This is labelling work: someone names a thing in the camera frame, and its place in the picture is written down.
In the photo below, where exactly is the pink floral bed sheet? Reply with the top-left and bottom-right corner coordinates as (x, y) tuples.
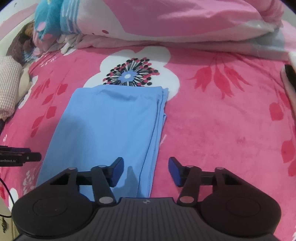
(1, 46), (295, 240)

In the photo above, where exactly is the pink and blue quilt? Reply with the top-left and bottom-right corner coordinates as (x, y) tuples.
(33, 1), (294, 60)

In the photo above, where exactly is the light blue garment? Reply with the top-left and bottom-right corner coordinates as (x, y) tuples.
(37, 85), (169, 198)

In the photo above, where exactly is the beige knitted garment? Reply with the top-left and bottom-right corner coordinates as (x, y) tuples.
(1, 56), (31, 121)

